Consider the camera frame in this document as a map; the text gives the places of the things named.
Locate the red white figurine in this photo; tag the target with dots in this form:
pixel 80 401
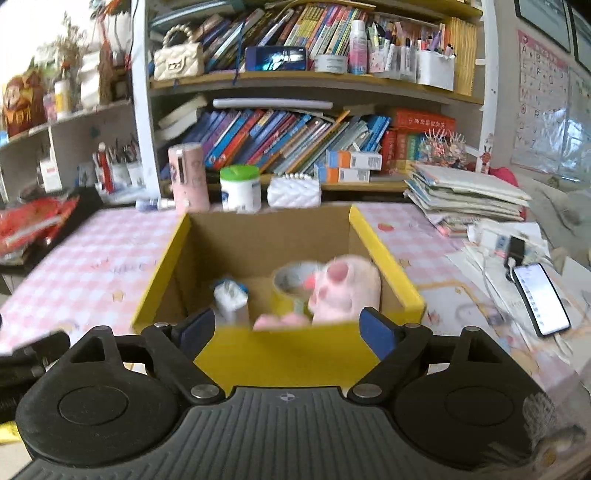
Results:
pixel 104 166

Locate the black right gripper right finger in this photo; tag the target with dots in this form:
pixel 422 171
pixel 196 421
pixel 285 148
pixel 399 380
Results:
pixel 398 349

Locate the stack of papers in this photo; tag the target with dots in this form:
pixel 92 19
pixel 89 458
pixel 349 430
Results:
pixel 452 199

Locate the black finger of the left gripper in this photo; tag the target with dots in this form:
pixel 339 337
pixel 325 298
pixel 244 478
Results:
pixel 21 369

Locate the white jar green lid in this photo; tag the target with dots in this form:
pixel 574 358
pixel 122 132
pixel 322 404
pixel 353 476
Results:
pixel 240 188

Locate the white quilted pouch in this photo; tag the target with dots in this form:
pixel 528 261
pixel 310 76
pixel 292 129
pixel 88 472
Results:
pixel 294 191

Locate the white charger plug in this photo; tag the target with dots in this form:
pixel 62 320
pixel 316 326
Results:
pixel 231 300

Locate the orange white medicine boxes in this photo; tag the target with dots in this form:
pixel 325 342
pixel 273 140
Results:
pixel 348 167

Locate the pink checkered tablecloth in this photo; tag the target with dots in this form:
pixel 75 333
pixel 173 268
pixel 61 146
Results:
pixel 126 269

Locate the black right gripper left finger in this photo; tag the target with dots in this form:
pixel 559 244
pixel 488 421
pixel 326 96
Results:
pixel 173 350

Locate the red plastic bag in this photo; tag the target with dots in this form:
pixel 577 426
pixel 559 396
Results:
pixel 23 225

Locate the pink cylindrical humidifier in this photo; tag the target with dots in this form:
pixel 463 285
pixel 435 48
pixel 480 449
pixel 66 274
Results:
pixel 188 177

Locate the row of leaning books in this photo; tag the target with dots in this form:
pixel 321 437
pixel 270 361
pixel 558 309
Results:
pixel 291 141

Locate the white pearl handbag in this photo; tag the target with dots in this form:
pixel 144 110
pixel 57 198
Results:
pixel 185 60

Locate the black electronic keyboard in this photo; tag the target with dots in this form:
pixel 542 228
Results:
pixel 23 263

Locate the tape roll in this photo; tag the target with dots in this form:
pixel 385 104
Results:
pixel 288 293

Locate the large pink plush toy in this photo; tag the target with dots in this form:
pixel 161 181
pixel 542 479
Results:
pixel 342 288

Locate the yellow cardboard box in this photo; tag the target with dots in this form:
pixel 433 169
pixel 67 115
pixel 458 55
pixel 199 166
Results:
pixel 268 252

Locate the white bookshelf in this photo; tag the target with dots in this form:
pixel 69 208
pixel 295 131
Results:
pixel 361 57

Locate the clear spray bottle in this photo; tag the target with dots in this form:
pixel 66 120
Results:
pixel 160 204

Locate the smartphone with lit screen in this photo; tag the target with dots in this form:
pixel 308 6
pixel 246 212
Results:
pixel 543 304

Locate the white pen holder cups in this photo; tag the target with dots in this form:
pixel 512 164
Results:
pixel 122 176

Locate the small pink plush chick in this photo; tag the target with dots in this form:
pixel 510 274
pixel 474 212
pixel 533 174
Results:
pixel 292 320

